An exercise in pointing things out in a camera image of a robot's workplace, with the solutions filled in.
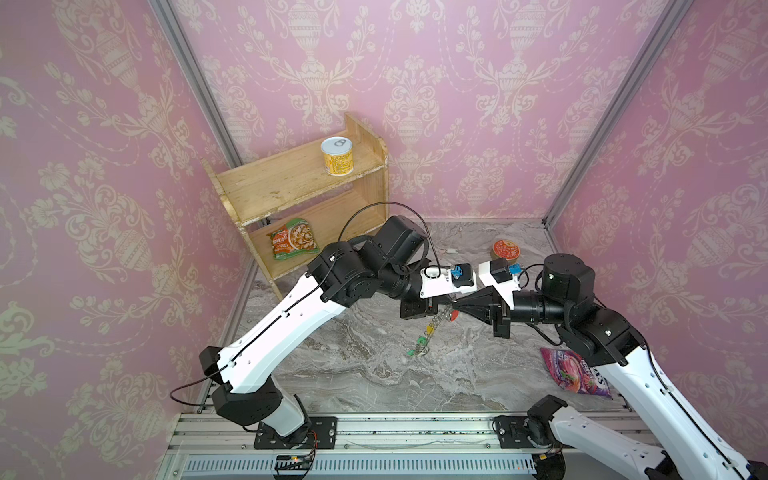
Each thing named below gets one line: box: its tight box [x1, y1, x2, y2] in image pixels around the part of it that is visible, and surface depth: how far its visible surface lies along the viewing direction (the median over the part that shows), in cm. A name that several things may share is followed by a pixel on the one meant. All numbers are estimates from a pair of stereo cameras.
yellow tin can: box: [320, 136, 354, 177], surface depth 72 cm
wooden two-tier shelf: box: [201, 113, 389, 299], surface depth 74 cm
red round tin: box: [491, 239, 521, 264], surface depth 111 cm
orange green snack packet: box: [266, 218, 320, 261], surface depth 87 cm
